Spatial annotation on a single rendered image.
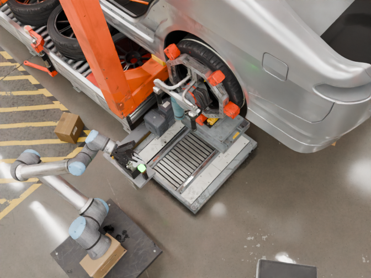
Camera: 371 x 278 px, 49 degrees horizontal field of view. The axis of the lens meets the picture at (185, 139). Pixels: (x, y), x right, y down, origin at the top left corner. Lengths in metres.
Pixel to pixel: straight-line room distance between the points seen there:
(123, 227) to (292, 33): 1.88
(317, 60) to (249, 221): 1.69
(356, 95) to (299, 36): 0.46
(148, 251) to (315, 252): 1.29
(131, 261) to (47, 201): 1.07
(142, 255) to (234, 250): 0.74
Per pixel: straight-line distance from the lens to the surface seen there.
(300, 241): 3.45
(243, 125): 3.62
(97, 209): 3.04
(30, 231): 3.79
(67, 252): 3.28
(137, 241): 3.16
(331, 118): 2.43
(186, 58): 2.84
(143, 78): 3.28
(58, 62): 4.09
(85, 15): 2.52
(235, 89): 2.80
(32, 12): 4.51
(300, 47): 2.19
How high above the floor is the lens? 3.29
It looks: 61 degrees down
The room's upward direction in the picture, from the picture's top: 10 degrees counter-clockwise
